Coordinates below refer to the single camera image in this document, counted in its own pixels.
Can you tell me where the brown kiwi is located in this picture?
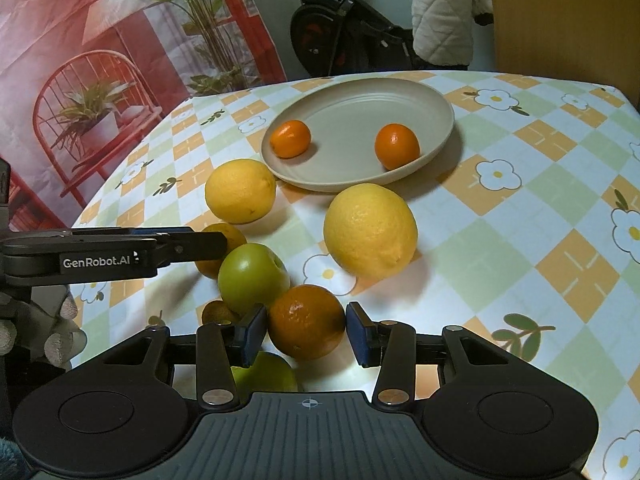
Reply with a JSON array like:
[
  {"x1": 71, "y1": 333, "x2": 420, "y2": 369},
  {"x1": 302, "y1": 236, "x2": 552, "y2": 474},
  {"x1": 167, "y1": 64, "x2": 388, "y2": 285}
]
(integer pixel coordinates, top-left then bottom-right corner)
[{"x1": 201, "y1": 300, "x2": 240, "y2": 326}]

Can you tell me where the green apple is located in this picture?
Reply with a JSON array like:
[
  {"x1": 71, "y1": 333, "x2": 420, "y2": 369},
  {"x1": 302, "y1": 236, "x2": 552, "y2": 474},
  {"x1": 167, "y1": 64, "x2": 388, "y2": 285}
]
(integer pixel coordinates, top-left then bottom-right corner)
[
  {"x1": 218, "y1": 243, "x2": 291, "y2": 315},
  {"x1": 231, "y1": 351, "x2": 299, "y2": 402}
]

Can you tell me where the yellowish orange mandarin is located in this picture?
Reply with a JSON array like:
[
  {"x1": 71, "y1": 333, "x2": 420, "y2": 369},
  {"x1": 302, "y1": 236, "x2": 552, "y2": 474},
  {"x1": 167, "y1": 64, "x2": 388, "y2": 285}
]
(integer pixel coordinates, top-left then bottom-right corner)
[{"x1": 194, "y1": 222, "x2": 247, "y2": 280}]

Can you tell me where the dark orange mandarin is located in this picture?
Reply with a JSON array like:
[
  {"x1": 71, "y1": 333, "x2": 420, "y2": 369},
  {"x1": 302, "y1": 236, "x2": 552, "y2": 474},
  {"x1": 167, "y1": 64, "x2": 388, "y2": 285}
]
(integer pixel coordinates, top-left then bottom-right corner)
[{"x1": 268, "y1": 285, "x2": 346, "y2": 361}]

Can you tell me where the large yellow lemon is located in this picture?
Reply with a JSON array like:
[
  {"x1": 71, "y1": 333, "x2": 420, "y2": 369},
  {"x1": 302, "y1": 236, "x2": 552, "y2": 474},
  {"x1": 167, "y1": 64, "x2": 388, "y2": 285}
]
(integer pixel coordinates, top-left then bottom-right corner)
[{"x1": 323, "y1": 183, "x2": 418, "y2": 280}]

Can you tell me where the grey gloved hand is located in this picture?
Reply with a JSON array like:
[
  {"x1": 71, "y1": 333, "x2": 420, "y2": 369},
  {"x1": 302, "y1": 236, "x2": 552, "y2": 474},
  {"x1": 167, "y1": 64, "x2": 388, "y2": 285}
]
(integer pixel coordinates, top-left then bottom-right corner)
[{"x1": 1, "y1": 285, "x2": 87, "y2": 370}]

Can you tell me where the yellow lemon left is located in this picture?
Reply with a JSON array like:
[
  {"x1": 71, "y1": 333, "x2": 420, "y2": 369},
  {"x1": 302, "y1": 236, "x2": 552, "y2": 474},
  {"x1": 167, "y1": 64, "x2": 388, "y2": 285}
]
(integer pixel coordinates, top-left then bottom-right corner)
[{"x1": 205, "y1": 158, "x2": 276, "y2": 224}]

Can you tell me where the small orange kumquat left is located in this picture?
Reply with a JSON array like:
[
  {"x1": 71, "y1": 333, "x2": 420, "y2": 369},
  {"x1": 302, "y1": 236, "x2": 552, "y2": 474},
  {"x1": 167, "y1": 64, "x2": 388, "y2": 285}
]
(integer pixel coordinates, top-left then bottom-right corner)
[{"x1": 269, "y1": 119, "x2": 311, "y2": 159}]

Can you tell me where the small orange kumquat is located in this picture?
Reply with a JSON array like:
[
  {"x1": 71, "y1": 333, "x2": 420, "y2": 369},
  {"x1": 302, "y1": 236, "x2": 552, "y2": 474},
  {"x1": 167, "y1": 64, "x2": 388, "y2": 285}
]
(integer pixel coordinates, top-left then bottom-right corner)
[
  {"x1": 269, "y1": 119, "x2": 311, "y2": 159},
  {"x1": 374, "y1": 122, "x2": 421, "y2": 170}
]

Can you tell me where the checkered floral tablecloth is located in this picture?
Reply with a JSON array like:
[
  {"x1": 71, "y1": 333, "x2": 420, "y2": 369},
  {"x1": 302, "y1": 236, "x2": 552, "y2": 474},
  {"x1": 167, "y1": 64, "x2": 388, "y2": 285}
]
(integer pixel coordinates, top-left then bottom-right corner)
[{"x1": 72, "y1": 72, "x2": 639, "y2": 479}]

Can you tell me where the red printed backdrop cloth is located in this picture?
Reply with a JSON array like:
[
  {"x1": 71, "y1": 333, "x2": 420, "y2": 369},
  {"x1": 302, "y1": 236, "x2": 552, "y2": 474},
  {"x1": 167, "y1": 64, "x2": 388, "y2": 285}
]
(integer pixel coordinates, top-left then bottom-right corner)
[{"x1": 1, "y1": 0, "x2": 285, "y2": 231}]

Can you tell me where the small orange kumquat right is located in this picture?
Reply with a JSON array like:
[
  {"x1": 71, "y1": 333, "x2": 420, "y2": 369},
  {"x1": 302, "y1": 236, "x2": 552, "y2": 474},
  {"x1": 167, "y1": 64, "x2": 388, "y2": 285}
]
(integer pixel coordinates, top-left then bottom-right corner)
[{"x1": 374, "y1": 122, "x2": 421, "y2": 170}]

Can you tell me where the beige round plate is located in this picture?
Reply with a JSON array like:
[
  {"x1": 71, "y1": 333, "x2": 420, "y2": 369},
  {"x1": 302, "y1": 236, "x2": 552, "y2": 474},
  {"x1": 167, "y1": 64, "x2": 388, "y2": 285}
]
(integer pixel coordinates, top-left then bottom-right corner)
[{"x1": 260, "y1": 77, "x2": 454, "y2": 193}]

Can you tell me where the black exercise bike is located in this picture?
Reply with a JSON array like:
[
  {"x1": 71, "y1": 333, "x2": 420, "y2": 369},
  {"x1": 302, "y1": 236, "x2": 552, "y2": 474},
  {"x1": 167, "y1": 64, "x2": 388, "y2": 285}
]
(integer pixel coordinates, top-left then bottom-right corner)
[{"x1": 290, "y1": 0, "x2": 494, "y2": 76}]

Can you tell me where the white quilted blanket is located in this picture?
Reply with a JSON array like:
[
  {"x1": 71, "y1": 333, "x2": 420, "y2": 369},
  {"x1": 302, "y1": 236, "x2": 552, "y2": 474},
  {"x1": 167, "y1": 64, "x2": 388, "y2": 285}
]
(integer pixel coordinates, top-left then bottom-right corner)
[{"x1": 411, "y1": 0, "x2": 492, "y2": 66}]

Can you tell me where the wooden board panel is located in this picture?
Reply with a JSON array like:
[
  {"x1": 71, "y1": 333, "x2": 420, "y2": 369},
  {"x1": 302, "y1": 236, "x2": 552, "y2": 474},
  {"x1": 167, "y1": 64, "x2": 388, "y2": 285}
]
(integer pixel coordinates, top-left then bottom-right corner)
[{"x1": 492, "y1": 0, "x2": 639, "y2": 106}]

